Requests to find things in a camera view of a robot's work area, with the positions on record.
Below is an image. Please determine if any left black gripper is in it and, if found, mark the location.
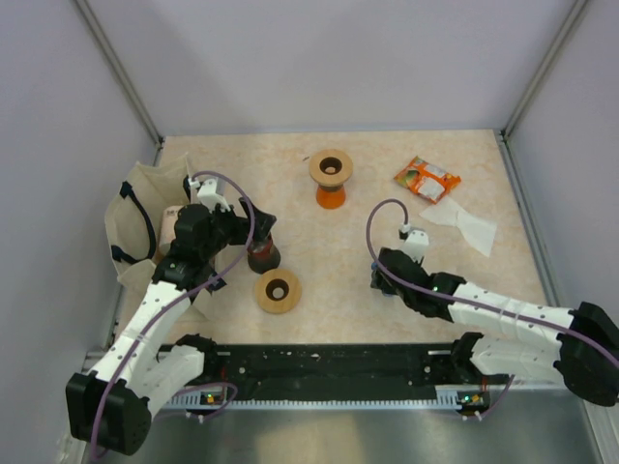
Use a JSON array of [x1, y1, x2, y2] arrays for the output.
[[200, 197, 275, 260]]

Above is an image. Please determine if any blue ribbed glass dripper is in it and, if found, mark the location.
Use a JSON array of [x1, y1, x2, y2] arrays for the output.
[[370, 263, 387, 295]]

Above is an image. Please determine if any wooden ring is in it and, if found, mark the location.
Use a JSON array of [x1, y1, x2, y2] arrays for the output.
[[309, 149, 354, 187], [254, 268, 304, 315]]

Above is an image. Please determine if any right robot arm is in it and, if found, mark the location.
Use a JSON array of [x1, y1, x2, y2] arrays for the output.
[[371, 247, 618, 407]]

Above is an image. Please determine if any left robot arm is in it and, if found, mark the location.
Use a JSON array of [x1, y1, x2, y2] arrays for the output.
[[65, 198, 277, 455]]

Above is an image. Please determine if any dark glass carafe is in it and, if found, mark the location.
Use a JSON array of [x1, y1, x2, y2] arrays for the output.
[[248, 234, 281, 275]]

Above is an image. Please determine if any orange snack packet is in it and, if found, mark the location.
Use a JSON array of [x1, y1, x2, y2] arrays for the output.
[[394, 157, 461, 204]]

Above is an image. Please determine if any beige canvas tote bag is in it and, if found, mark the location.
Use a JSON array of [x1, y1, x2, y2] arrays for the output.
[[104, 155, 194, 329]]

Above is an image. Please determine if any orange glass carafe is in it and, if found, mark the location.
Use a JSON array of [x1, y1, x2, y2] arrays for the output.
[[316, 185, 346, 210]]

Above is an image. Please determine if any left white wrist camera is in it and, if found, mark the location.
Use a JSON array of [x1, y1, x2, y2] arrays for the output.
[[189, 177, 230, 213]]

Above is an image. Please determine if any wooden ring on table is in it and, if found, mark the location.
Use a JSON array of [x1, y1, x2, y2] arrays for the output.
[[254, 268, 304, 315]]

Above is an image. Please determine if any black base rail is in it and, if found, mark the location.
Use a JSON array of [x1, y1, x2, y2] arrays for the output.
[[159, 342, 514, 402]]

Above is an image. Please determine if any aluminium frame rail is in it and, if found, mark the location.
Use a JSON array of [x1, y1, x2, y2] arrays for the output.
[[81, 350, 605, 412]]

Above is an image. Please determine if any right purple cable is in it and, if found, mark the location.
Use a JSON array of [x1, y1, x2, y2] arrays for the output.
[[365, 199, 619, 420]]

